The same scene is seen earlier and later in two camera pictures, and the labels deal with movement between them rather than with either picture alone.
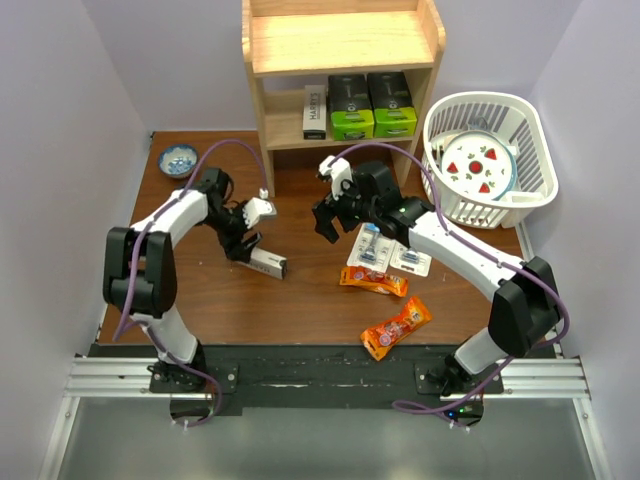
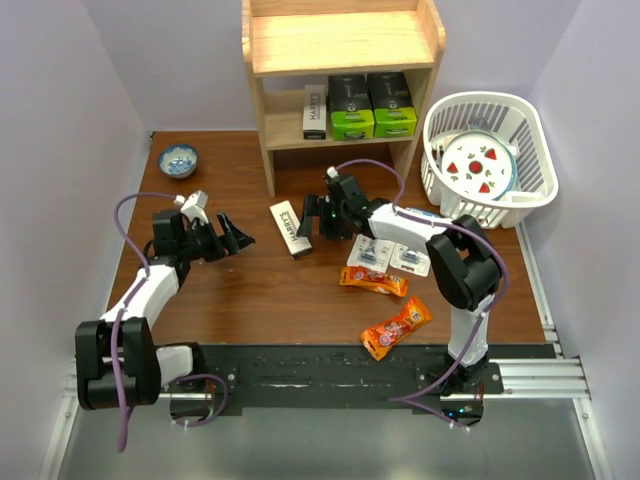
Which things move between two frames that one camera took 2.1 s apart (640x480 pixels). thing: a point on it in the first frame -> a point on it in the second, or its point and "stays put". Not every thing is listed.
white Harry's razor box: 314,112 stays put
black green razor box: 351,108 stays put
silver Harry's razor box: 271,264 -> 288,226
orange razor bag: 371,277 stays put
